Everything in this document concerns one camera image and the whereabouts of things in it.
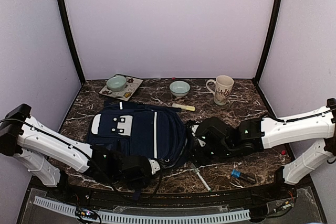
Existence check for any cream ceramic mug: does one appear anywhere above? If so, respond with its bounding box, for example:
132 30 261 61
206 75 234 105

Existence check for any white slotted cable duct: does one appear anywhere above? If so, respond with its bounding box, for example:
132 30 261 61
33 195 250 224

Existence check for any patterned square coaster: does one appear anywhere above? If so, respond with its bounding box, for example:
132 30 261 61
99 74 143 101

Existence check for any light green ceramic bowl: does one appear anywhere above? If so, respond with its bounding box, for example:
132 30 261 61
169 81 191 98

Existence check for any black right frame post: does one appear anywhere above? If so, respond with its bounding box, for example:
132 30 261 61
253 0 281 86

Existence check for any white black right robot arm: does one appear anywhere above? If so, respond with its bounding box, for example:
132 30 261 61
190 98 335 200

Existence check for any pale yellow highlighter marker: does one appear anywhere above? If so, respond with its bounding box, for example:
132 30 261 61
172 103 195 112

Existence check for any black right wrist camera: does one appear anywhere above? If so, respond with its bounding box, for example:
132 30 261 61
196 116 239 146

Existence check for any black frame post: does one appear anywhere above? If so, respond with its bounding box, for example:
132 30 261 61
253 0 281 86
57 0 86 85

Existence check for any white pen with green tip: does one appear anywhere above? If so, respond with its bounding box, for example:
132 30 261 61
193 163 211 192

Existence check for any black marker with blue cap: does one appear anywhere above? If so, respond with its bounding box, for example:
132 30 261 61
231 169 257 184

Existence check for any black front rail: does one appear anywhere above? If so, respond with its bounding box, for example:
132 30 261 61
24 170 318 208

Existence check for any navy blue student backpack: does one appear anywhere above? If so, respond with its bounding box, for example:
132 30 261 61
87 101 190 169

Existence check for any black left frame post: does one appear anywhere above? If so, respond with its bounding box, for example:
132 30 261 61
57 0 86 85

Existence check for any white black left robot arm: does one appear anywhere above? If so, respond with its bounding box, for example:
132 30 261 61
1 104 163 201

